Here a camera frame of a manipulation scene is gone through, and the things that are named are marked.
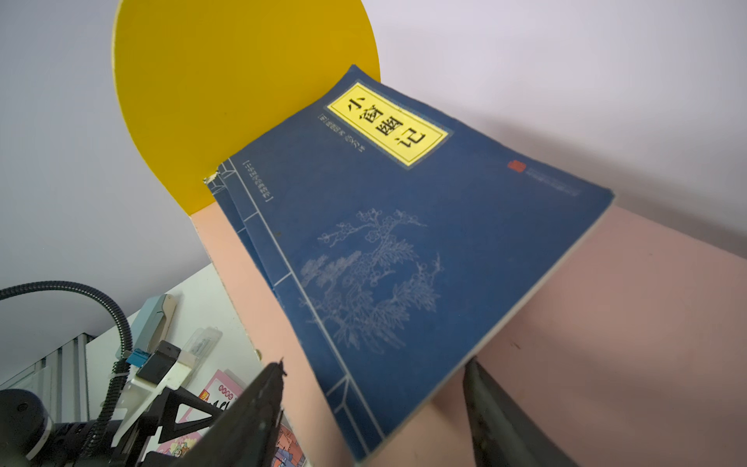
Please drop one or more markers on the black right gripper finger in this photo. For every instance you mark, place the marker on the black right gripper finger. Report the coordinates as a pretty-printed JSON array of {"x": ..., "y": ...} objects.
[{"x": 502, "y": 434}]

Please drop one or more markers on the dark blue bottom book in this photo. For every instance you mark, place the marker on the dark blue bottom book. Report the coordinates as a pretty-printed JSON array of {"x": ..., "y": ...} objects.
[{"x": 398, "y": 241}]

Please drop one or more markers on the yellow shelf pink blue boards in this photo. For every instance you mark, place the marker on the yellow shelf pink blue boards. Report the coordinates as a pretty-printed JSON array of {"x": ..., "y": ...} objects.
[{"x": 632, "y": 354}]

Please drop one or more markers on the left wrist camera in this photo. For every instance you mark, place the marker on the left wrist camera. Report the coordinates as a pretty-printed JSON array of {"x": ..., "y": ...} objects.
[{"x": 167, "y": 367}]

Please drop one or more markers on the pink children's book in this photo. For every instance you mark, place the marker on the pink children's book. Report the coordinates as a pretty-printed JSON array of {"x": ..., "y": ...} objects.
[{"x": 233, "y": 420}]

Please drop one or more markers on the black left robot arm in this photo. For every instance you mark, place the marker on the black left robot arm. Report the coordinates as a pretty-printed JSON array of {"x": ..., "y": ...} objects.
[{"x": 45, "y": 424}]

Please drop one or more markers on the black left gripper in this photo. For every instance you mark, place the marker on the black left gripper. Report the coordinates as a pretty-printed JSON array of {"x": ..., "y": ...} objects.
[{"x": 125, "y": 443}]

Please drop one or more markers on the small clear plastic box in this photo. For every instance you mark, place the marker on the small clear plastic box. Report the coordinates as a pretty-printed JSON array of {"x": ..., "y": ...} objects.
[{"x": 201, "y": 344}]

